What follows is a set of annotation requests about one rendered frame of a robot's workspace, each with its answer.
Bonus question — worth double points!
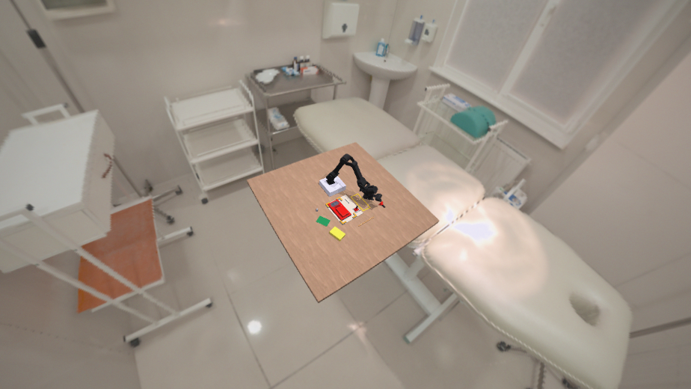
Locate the green flat rectangular block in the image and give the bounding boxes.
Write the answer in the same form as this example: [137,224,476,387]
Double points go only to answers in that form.
[316,216,330,227]

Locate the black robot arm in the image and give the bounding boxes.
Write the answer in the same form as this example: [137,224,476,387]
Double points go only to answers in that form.
[326,153,378,195]

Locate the yellow flat block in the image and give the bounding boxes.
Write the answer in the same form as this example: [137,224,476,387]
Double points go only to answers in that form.
[329,227,346,241]

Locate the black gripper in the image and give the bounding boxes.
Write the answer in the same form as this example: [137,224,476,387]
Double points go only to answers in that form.
[363,193,382,202]

